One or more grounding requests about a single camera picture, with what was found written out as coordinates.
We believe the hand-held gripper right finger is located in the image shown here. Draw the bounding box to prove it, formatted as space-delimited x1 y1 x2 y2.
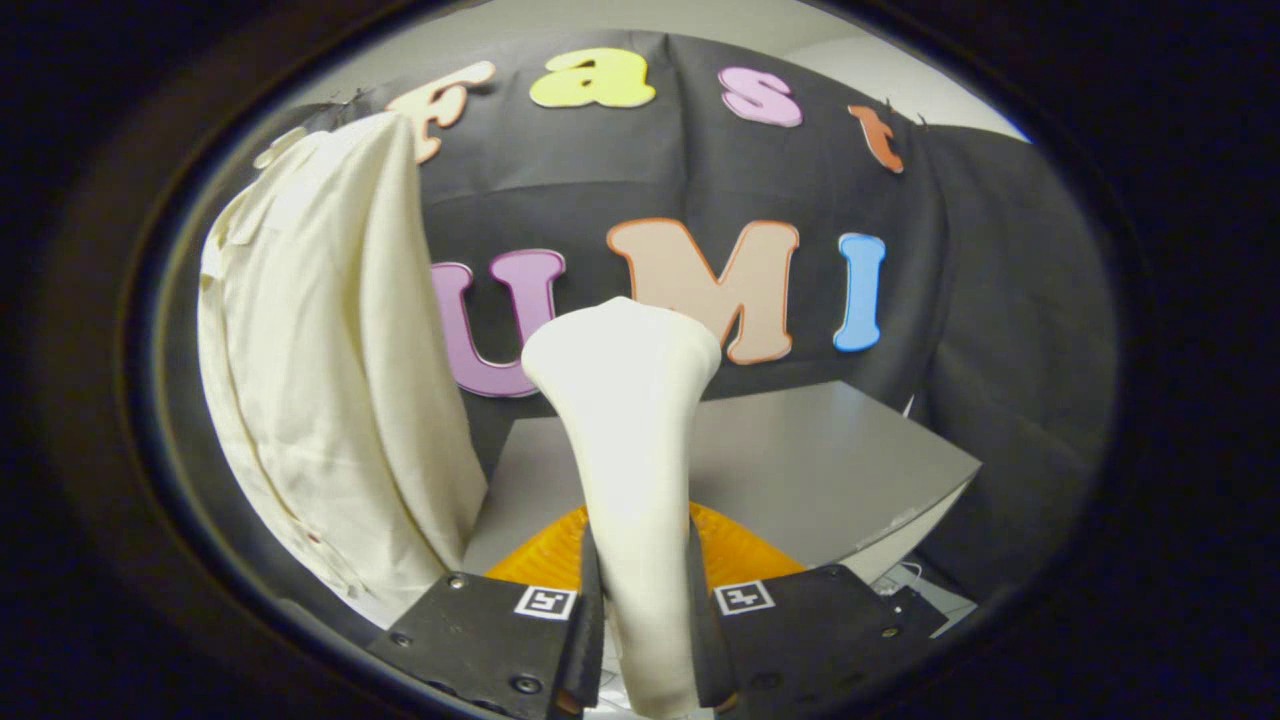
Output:
688 503 949 713

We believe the cream button-up shirt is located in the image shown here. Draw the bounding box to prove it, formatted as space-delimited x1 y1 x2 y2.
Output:
197 112 489 601

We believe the white garment steamer head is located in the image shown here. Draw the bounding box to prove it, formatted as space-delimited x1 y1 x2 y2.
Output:
521 297 723 719

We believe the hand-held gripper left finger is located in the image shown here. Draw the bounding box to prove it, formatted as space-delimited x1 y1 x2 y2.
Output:
365 505 606 720

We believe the grey and white drawer cabinet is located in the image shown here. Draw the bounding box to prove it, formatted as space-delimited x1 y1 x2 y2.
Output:
462 380 983 601

